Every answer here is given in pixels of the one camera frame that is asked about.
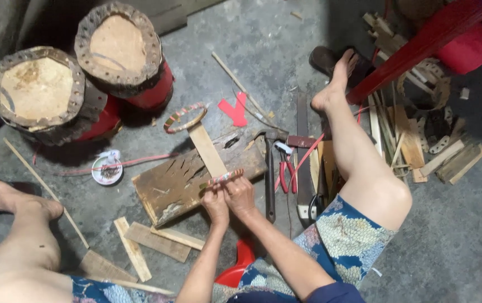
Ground brown sandpaper piece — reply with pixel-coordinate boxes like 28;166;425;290
287;135;318;149

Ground small hide-topped red drum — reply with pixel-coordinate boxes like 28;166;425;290
74;2;175;111

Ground light wooden slat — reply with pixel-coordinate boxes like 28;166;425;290
187;122;228;178

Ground pale wood sliver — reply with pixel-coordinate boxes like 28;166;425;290
87;275;175;296

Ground dark wood offcut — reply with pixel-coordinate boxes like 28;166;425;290
79;249;139;284

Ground black-handled hammer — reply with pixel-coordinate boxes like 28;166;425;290
254;128;290;224

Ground person's right hand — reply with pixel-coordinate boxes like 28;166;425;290
222;174;258;220

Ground heap of wood scraps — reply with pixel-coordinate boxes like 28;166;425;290
361;12;482;186

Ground brown sandal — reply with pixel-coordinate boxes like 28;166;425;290
309;45;375;89

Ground red plastic chair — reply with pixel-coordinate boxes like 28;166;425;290
346;0;482;106

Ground red paper scrap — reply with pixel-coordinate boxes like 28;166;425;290
217;91;248;128

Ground worn cracked wooden board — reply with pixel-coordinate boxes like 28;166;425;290
131;128;269;228

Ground red-handled pliers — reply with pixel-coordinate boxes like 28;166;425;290
273;141;298;194

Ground white bowl with nails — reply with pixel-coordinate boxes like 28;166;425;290
91;150;124;186

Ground person's leg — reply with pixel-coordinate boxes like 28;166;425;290
0;178;74;303
310;48;413;231

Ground short thin bamboo stick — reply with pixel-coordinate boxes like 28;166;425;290
211;51;276;127

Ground person's left leg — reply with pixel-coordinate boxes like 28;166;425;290
0;178;74;303

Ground black sandal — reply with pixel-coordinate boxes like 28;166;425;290
0;173;43;213

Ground narrow pale wood offcut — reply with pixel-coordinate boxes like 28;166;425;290
113;216;153;283

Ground wide grey wood offcut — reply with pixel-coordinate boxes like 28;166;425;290
123;221;192;263

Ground large hide-topped red drum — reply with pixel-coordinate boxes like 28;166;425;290
0;46;123;147

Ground red plastic stool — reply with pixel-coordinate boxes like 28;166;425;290
214;239;257;289

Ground long thin bamboo stick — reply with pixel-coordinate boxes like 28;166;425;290
3;137;91;250

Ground striped rattan ring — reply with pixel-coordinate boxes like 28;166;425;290
164;102;209;135
199;169;245;189

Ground red cord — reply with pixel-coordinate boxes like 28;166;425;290
54;152;179;176

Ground thin pale wood strip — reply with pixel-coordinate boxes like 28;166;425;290
150;226;206;251

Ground blue patterned shorts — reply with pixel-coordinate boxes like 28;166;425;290
71;194;398;303

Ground person's left hand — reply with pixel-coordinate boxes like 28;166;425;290
201;183;230;228

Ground person's right leg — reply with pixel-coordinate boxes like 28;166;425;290
310;48;413;231

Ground hand saw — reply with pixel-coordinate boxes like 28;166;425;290
295;90;319;228

